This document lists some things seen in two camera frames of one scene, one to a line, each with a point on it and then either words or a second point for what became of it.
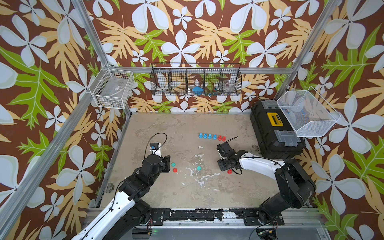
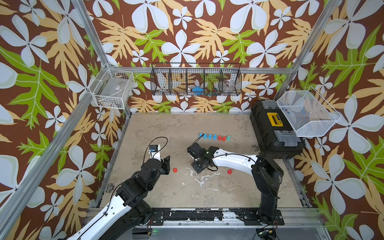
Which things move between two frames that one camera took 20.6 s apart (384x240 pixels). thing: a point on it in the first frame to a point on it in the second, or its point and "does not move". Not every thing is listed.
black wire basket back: x=198 y=79 does not move
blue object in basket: x=198 y=90 does not move
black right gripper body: x=223 y=163 to x=197 y=165
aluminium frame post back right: x=309 y=47 does not move
